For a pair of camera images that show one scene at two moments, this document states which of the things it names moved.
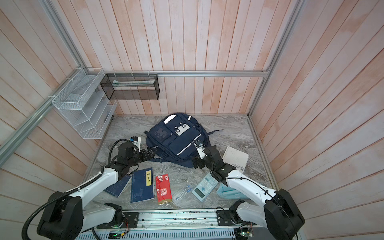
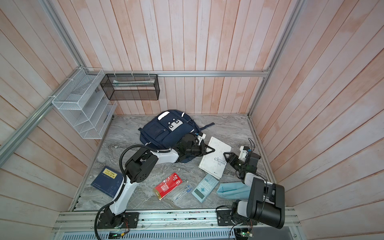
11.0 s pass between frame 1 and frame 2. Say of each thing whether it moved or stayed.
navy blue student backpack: moved
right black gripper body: moved
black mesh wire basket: stayed
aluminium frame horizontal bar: stayed
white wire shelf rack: stayed
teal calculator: stayed
